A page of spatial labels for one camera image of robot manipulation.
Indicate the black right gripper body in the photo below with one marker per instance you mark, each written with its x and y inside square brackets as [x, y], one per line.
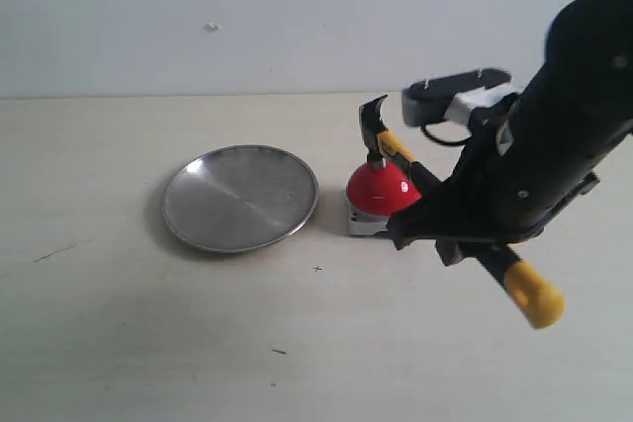
[528, 157]

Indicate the red dome push button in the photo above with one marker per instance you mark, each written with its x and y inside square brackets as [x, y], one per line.
[374, 191]

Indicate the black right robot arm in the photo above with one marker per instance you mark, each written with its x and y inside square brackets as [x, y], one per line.
[588, 56]

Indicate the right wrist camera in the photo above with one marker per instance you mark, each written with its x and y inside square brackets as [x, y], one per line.
[450, 96]

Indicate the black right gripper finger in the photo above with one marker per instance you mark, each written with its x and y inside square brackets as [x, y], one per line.
[425, 224]

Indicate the black and yellow claw hammer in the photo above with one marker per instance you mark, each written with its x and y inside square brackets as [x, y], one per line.
[541, 303]

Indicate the round stainless steel plate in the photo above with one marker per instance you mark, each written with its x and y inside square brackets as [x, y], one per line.
[239, 198]

